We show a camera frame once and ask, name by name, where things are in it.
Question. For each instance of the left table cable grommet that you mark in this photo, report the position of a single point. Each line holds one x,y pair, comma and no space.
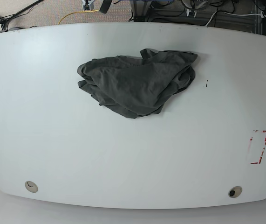
31,186

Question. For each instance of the aluminium frame leg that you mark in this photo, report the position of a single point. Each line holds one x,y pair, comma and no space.
140,9

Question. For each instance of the dark grey T-shirt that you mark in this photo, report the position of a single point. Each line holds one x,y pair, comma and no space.
137,86

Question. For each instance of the table cable grommet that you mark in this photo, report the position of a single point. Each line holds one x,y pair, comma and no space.
31,186
235,192

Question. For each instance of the right table cable grommet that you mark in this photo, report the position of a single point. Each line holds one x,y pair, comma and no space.
235,192

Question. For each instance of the red tape rectangle marking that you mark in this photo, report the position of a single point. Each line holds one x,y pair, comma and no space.
257,145

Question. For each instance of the black cylinder object on floor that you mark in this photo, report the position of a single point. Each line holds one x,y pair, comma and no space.
105,6

